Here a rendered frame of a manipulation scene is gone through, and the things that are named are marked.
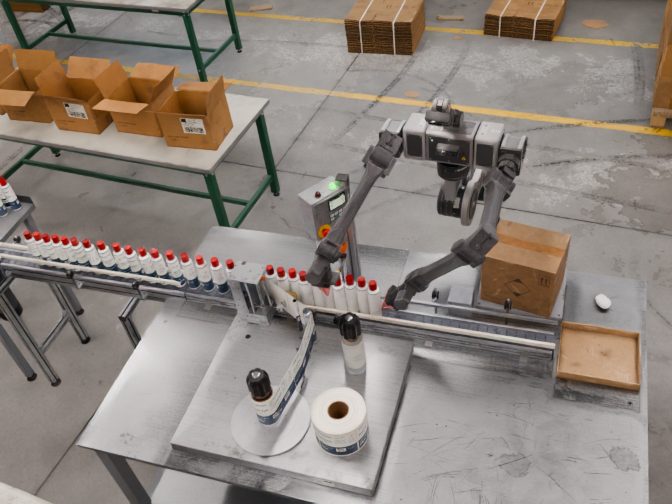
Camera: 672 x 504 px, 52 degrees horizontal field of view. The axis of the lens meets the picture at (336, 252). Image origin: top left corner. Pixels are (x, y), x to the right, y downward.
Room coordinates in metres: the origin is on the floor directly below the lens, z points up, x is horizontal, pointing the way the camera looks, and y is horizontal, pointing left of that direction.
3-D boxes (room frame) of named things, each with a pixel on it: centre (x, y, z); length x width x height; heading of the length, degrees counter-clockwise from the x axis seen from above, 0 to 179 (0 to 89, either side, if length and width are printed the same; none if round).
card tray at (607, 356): (1.60, -0.96, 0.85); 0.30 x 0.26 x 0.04; 67
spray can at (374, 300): (1.95, -0.13, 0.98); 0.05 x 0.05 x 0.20
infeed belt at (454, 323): (1.99, -0.05, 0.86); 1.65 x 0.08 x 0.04; 67
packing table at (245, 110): (4.22, 1.44, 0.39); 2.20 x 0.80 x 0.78; 61
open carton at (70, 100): (4.12, 1.49, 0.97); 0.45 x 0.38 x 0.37; 154
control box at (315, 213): (2.11, 0.02, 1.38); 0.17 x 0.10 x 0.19; 122
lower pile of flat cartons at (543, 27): (5.98, -2.09, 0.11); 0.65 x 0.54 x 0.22; 59
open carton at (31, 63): (4.32, 1.89, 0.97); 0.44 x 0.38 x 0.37; 156
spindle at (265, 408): (1.51, 0.35, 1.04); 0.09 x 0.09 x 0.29
